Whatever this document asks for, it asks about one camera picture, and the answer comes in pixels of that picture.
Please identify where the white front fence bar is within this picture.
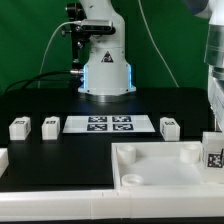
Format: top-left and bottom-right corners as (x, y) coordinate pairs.
(0, 187), (224, 222)

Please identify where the black cable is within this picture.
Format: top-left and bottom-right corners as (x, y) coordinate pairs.
(3, 70), (83, 96)

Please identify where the white sheet with markers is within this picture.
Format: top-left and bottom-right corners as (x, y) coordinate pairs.
(63, 115), (155, 133)

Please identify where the white left fence bar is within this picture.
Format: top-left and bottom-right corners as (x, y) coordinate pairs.
(0, 148), (9, 177)

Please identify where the white cable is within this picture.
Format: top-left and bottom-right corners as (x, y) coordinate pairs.
(37, 20), (84, 89)

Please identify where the white fence bar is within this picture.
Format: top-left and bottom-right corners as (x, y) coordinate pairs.
(0, 187), (224, 222)
(0, 148), (9, 177)

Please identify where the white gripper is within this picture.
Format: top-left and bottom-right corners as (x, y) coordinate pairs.
(208, 66), (224, 132)

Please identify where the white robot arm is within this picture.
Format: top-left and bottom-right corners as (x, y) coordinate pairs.
(79, 0), (224, 132)

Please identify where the white square tabletop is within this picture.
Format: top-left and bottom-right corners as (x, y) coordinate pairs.
(112, 141), (224, 190)

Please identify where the black camera on stand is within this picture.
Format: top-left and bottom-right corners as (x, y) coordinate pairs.
(61, 3), (116, 76)

